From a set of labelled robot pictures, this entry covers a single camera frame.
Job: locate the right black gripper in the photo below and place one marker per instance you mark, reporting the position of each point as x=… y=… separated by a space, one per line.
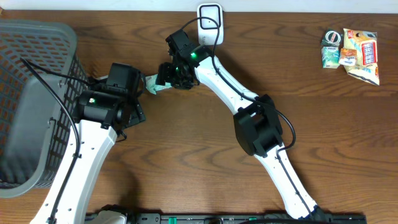
x=164 y=76

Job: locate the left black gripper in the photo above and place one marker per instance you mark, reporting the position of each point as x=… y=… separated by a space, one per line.
x=138 y=110

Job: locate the teal Kleenex tissue pack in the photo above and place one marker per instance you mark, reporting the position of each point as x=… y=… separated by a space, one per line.
x=330 y=57

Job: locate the orange tissue pack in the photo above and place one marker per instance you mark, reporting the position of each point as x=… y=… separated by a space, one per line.
x=348 y=57

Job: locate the yellow wet wipes pack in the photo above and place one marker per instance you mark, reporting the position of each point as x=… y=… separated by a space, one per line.
x=365 y=43

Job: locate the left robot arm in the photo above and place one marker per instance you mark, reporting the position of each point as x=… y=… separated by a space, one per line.
x=100 y=115

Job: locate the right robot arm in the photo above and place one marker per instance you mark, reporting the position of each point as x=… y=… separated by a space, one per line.
x=256 y=120

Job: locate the white barcode scanner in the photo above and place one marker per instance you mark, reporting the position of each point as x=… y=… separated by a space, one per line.
x=210 y=23

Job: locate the grey plastic basket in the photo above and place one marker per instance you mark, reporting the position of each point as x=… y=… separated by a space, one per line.
x=34 y=128

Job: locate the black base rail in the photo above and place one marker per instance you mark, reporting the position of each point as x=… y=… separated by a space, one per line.
x=217 y=219

